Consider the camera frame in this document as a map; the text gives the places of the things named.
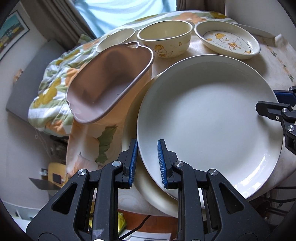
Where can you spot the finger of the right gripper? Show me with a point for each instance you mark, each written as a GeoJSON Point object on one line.
{"type": "Point", "coordinates": [272, 110]}
{"type": "Point", "coordinates": [286, 96]}

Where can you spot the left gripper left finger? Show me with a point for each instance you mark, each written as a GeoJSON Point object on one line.
{"type": "Point", "coordinates": [129, 161]}

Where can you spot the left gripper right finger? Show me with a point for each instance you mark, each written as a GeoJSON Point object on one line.
{"type": "Point", "coordinates": [167, 159]}

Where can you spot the plain white dinner plate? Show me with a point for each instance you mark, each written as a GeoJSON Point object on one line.
{"type": "Point", "coordinates": [203, 107]}

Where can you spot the duck pattern deep plate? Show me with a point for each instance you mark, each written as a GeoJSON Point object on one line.
{"type": "Point", "coordinates": [228, 39]}

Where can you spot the mauve plastic basin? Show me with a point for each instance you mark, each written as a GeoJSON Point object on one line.
{"type": "Point", "coordinates": [103, 90]}

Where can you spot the duck pattern cream bowl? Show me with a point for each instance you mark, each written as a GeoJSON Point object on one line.
{"type": "Point", "coordinates": [167, 39]}

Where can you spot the cream bottom plate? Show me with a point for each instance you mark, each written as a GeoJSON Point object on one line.
{"type": "Point", "coordinates": [145, 196]}

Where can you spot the yellow bedside stool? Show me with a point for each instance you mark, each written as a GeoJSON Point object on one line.
{"type": "Point", "coordinates": [57, 174]}

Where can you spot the white tray edge bar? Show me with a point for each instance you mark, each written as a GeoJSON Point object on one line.
{"type": "Point", "coordinates": [256, 31]}

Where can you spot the floral green striped duvet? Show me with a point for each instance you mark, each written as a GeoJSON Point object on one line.
{"type": "Point", "coordinates": [49, 111]}

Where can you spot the right brown drape curtain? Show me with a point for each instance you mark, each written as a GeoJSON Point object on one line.
{"type": "Point", "coordinates": [203, 5]}

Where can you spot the brown drape curtain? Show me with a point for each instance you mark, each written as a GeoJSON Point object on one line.
{"type": "Point", "coordinates": [203, 5]}
{"type": "Point", "coordinates": [58, 20]}

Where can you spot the grey headboard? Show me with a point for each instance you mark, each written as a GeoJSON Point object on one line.
{"type": "Point", "coordinates": [26, 87]}

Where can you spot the small cream bowl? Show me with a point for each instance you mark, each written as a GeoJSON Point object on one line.
{"type": "Point", "coordinates": [119, 37]}

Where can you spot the light blue sheer curtain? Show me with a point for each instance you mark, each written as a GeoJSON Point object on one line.
{"type": "Point", "coordinates": [103, 16]}

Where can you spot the framed landscape picture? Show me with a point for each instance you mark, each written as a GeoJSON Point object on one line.
{"type": "Point", "coordinates": [13, 29]}

